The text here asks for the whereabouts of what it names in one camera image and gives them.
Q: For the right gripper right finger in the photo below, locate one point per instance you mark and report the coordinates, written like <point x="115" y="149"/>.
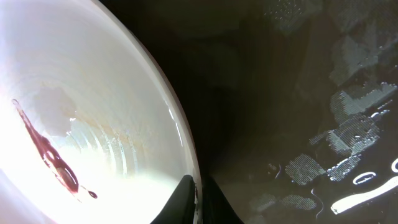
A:
<point x="216" y="208"/>

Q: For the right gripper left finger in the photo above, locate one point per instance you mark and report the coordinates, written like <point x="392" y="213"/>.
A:
<point x="180" y="207"/>

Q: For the white plate with red sauce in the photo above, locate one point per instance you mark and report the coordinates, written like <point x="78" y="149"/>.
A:
<point x="91" y="130"/>

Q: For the large brown serving tray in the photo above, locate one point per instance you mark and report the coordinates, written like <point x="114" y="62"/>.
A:
<point x="292" y="103"/>

